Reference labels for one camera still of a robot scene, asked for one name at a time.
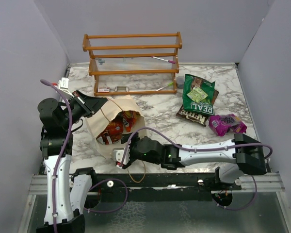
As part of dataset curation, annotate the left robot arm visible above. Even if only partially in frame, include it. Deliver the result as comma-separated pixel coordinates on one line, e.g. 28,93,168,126
36,90,107,233

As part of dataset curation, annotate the beige paper bag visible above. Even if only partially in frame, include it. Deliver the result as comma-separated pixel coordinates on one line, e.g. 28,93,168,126
86,95,145,159

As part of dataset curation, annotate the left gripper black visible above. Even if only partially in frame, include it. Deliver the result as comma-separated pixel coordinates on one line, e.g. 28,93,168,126
61,89,108,129

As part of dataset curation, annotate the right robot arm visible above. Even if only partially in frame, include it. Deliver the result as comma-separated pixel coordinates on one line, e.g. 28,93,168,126
113,133,267,190

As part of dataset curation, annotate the small red white box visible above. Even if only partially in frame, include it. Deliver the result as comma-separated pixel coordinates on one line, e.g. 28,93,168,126
98,87,110,93

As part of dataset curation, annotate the light green snack packet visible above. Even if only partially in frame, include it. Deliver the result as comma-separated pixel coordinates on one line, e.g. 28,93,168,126
187,87,208,103

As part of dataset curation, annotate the metal handle bracket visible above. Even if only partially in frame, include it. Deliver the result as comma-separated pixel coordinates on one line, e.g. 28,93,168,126
114,86,129,92

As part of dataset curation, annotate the brown kettle chips bag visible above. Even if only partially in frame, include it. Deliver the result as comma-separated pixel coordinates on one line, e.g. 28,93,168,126
176,90,219,126

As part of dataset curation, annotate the wooden three-tier shelf rack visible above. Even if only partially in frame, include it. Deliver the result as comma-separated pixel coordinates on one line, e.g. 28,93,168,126
82,32,182,97

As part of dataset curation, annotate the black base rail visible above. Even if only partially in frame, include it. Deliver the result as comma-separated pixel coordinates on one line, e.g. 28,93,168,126
82,172,241,202

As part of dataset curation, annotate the orange red snack bag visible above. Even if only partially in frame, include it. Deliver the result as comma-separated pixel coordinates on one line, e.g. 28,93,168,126
96,120,124,145

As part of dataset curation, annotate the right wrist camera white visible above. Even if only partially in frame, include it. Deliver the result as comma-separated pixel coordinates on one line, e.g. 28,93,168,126
112,148,131,169

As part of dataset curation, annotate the small grey plastic cup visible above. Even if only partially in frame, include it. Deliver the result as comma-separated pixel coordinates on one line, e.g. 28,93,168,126
176,76,185,89

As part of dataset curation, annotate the green capped white marker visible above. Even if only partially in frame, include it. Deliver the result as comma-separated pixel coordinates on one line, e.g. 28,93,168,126
156,82,173,91

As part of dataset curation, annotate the pink capped white marker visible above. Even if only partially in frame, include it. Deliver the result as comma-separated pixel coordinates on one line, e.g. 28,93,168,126
151,56,176,64

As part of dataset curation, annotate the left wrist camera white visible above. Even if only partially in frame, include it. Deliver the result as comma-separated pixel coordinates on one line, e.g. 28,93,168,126
52,77,73,99

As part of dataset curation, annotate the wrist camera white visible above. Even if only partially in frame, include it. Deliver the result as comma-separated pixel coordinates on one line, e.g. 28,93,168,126
112,148,131,169
52,77,73,99

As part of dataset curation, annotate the green real chips bag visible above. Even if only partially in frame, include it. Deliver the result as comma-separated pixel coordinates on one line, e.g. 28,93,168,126
182,74,215,116

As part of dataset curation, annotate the magenta candy bag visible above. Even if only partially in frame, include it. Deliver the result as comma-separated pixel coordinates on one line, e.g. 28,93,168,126
209,114,247,136

